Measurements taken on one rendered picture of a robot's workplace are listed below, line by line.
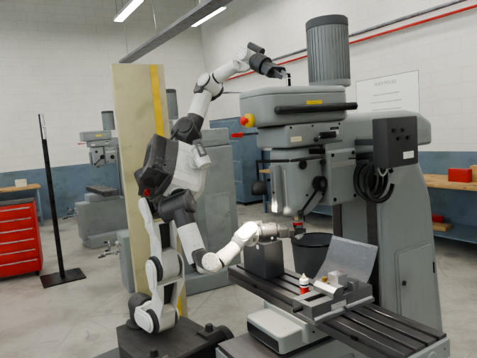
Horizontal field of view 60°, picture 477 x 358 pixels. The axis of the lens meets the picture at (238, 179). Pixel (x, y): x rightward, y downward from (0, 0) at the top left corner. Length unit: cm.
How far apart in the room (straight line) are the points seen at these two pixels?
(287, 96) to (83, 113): 919
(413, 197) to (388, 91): 477
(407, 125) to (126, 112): 218
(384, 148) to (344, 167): 25
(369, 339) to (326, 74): 115
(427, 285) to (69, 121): 932
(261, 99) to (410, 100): 509
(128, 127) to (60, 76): 746
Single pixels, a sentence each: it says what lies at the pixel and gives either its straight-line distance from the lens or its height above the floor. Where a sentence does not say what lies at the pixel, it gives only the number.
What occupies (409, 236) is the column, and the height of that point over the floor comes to 112.
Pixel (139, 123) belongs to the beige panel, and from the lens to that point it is 339.
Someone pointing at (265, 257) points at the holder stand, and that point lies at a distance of 215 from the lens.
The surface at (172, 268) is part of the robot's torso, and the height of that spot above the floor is 101.
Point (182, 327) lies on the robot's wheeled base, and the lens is 265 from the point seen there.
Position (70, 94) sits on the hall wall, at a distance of 1072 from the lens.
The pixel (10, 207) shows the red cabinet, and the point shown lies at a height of 96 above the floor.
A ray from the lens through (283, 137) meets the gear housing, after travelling 177.
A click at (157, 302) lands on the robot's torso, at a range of 241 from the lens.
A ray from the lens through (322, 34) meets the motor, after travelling 203.
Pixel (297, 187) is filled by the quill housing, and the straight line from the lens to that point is 183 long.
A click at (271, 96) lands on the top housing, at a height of 185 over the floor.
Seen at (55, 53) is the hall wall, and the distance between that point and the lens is 1082.
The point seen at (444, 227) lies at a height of 28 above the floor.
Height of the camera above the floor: 172
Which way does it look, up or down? 7 degrees down
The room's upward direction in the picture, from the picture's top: 5 degrees counter-clockwise
